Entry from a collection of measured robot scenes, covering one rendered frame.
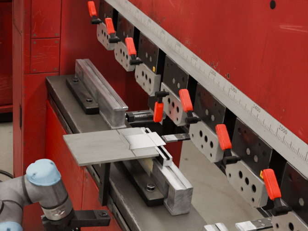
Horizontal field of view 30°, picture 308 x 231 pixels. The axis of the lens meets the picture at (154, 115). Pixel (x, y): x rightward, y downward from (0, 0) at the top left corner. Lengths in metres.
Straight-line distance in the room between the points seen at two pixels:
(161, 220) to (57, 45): 1.12
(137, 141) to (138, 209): 0.23
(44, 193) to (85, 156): 0.35
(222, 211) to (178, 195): 1.65
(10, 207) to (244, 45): 0.65
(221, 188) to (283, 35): 2.45
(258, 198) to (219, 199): 2.17
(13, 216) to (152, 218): 0.52
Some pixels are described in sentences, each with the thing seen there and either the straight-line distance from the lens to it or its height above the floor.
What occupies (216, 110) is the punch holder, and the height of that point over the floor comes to 1.31.
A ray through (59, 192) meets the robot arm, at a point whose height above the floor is 1.08.
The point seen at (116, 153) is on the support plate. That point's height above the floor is 1.00.
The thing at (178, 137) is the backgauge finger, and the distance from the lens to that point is 1.92.
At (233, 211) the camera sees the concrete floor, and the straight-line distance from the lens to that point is 3.38.
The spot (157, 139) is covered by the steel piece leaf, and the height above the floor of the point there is 1.00.
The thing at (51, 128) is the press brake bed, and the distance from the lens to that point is 2.62.
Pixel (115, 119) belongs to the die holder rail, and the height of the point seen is 0.91.
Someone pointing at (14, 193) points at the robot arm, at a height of 1.09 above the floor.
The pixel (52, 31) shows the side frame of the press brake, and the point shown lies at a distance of 2.56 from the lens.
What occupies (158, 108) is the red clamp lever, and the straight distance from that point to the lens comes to 1.64.
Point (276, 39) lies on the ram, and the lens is 1.20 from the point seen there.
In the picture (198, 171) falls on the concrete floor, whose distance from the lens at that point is 3.69.
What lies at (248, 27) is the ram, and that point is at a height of 1.55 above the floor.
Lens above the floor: 1.91
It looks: 26 degrees down
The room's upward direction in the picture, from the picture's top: 7 degrees clockwise
